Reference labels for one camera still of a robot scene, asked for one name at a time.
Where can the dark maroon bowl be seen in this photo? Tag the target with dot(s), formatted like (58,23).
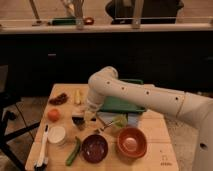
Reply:
(94,148)

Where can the green cucumber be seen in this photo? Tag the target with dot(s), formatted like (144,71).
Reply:
(74,153)

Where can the red tape roll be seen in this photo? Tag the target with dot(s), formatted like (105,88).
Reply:
(88,21)

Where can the blue gray cloth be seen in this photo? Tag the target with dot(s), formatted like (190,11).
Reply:
(106,118)

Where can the metal spoon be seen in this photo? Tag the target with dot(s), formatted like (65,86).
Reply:
(101,129)

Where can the green handled tool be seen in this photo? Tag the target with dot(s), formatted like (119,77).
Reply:
(61,22)

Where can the orange bowl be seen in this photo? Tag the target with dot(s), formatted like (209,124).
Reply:
(131,143)

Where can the white paper cup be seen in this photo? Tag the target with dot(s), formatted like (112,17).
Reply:
(57,135)

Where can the green plastic tray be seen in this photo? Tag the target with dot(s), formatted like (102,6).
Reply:
(117,105)

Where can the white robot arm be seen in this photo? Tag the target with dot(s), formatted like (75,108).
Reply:
(194,110)

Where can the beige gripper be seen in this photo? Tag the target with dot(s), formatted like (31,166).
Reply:
(88,116)

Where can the white dish brush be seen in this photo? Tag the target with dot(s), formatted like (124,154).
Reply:
(41,157)

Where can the black chair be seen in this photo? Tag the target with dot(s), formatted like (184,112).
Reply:
(8,99)

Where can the small metal cup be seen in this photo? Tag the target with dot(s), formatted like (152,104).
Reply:
(79,122)

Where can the dark red dried chili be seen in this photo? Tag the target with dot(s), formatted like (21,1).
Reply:
(59,100)

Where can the orange tomato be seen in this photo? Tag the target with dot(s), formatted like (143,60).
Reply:
(53,115)

